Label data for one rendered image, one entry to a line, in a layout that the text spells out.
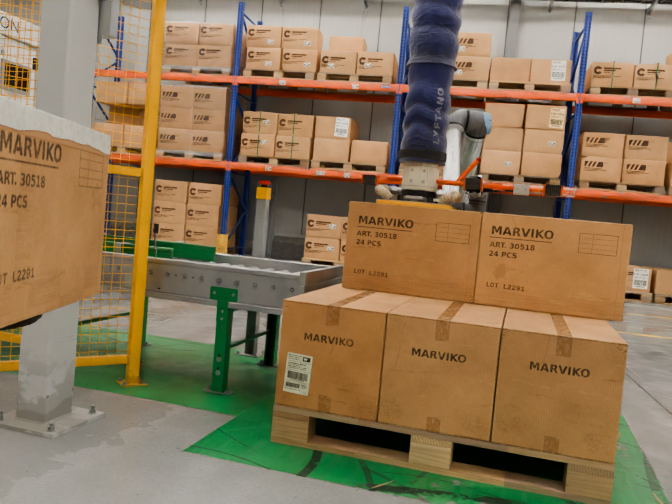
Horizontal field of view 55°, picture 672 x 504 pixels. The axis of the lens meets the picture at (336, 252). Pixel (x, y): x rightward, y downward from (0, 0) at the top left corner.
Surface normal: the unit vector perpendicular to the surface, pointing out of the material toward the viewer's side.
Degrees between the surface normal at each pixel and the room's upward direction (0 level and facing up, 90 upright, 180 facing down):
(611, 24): 90
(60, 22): 90
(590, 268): 90
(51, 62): 90
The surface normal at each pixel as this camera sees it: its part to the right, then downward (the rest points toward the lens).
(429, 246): -0.29, 0.03
